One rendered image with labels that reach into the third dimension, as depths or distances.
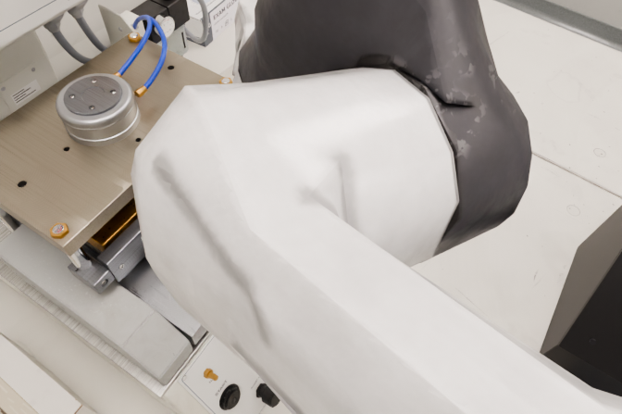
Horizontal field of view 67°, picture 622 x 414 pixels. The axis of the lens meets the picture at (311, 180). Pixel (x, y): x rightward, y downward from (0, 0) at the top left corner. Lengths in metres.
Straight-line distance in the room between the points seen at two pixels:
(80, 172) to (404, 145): 0.41
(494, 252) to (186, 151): 0.82
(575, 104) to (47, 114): 1.10
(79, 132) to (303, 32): 0.36
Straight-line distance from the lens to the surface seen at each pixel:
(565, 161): 1.15
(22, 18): 0.65
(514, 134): 0.22
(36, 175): 0.56
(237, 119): 0.16
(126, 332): 0.56
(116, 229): 0.55
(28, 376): 0.77
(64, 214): 0.52
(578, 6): 3.03
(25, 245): 0.65
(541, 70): 1.35
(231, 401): 0.68
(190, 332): 0.58
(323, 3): 0.22
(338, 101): 0.18
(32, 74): 0.72
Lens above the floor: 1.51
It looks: 53 degrees down
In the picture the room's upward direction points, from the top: 5 degrees clockwise
